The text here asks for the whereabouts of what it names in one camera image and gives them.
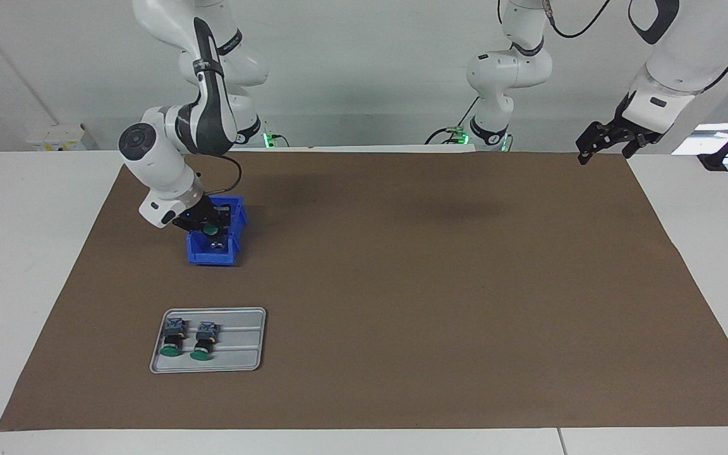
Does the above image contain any blue plastic storage bin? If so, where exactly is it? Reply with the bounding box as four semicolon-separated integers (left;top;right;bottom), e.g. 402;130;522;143
186;195;248;267

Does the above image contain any white background desk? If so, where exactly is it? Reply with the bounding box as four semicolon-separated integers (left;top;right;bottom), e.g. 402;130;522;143
672;122;728;157

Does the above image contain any silver metal tray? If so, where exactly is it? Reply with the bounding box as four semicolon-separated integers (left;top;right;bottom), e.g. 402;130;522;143
149;307;267;374

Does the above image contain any brown table mat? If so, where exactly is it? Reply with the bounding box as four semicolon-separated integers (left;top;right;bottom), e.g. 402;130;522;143
0;150;728;432

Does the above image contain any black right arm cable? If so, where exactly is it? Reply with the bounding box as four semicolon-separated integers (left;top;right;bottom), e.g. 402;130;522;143
197;155;243;195

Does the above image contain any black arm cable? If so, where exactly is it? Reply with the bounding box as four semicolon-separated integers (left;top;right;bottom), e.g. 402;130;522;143
197;155;243;195
541;0;611;40

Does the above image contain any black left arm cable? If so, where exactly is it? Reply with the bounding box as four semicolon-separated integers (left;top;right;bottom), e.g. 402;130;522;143
541;0;611;40

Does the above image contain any black left base cable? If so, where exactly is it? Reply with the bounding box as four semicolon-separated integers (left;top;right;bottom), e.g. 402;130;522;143
426;95;485;145

